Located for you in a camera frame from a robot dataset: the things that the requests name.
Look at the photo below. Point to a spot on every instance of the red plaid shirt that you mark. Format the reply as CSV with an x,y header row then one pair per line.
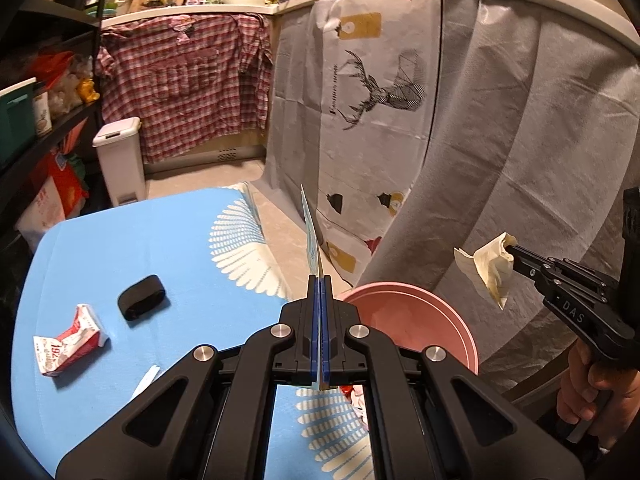
x,y
190,90

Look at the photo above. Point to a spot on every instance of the yellowish paper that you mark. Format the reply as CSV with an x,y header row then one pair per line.
x,y
492,265

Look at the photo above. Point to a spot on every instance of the deer printed cloth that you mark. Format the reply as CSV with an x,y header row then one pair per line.
x,y
350,170

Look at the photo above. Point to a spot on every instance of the white paper strip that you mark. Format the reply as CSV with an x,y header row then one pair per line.
x,y
145,383

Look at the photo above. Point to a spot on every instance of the green storage box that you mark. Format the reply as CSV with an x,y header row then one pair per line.
x,y
15,120

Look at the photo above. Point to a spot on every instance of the person's right hand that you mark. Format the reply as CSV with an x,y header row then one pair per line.
x,y
575,385

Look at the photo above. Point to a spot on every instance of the bag of garlic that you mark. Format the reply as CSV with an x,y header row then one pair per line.
x,y
65,91

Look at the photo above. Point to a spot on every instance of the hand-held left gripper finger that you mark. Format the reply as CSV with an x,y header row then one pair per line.
x,y
326,325
315,325

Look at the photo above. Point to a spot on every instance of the red white rice sack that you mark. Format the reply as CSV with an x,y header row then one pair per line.
x,y
52,200

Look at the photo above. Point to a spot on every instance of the white labelled jar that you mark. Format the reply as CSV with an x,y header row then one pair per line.
x,y
42,113

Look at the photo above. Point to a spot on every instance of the white pedal bin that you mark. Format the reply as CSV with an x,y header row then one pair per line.
x,y
122,160

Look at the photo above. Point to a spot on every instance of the orange red packaging bag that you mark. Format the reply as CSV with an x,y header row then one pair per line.
x,y
50,66

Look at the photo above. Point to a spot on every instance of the black metal shelf rack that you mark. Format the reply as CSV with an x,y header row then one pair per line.
x,y
55,129

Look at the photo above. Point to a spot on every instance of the green white printed packet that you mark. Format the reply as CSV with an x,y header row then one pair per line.
x,y
310,230

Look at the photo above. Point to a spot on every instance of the white bowl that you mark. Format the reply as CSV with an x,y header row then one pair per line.
x,y
245,0

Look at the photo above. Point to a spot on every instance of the grey cloth cover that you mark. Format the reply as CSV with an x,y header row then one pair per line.
x,y
525,135

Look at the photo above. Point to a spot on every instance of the pink plastic bin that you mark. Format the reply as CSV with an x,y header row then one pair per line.
x,y
415,315

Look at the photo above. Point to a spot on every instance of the blue patterned tablecloth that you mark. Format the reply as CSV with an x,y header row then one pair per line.
x,y
175,245

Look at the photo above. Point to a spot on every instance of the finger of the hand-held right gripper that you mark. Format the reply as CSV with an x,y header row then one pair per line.
x,y
533,273
530,256

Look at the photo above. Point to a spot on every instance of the red white crushed carton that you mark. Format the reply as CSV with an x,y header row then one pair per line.
x,y
67,345

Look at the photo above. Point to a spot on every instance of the black fabric band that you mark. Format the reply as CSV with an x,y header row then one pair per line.
x,y
142,297

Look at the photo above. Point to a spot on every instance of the yellow plastic toy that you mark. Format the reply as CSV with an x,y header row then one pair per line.
x,y
88,91

